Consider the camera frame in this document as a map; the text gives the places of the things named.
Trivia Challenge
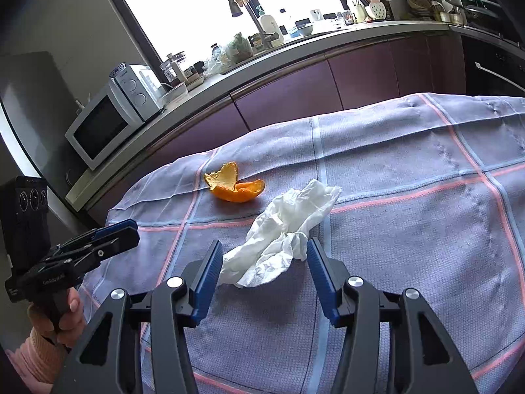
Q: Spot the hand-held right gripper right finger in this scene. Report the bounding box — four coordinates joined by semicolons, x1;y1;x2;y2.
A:
307;237;480;394

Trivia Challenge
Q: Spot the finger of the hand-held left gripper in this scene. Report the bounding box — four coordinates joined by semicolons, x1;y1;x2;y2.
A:
78;233;140;274
57;219;138;252

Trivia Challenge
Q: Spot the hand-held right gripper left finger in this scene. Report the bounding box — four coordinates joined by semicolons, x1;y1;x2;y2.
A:
51;239;224;394

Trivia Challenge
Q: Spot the white tissue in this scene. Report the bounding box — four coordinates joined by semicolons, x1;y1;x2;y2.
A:
217;179;343;289

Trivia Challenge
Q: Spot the person's left hand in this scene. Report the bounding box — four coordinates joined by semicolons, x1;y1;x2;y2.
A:
28;288;89;349

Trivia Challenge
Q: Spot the orange peel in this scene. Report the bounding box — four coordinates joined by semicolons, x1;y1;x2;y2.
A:
204;162;266;203

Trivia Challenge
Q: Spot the grey checked tablecloth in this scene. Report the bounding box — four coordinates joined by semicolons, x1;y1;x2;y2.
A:
78;94;525;394

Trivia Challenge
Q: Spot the grey refrigerator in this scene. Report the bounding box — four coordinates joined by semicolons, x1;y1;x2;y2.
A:
0;51;83;214

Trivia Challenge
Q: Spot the white microwave oven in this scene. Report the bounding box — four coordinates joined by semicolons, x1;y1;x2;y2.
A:
65;64;165;171

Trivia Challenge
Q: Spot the glass coffee press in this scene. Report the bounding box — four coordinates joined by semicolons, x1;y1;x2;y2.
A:
160;50;189;85

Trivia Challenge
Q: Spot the maroon kitchen cabinet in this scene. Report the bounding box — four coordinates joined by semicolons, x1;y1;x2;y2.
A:
68;25;466;214

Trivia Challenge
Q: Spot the kitchen window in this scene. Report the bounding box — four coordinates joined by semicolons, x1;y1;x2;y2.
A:
104;0;357;75

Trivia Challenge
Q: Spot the metal kitchen faucet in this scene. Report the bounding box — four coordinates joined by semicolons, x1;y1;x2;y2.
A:
223;0;273;48

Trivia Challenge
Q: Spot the white soap bottle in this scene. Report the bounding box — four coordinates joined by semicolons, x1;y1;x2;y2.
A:
256;5;285;48

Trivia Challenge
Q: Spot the black oven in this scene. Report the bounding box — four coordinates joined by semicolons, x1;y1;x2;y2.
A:
459;35;525;99

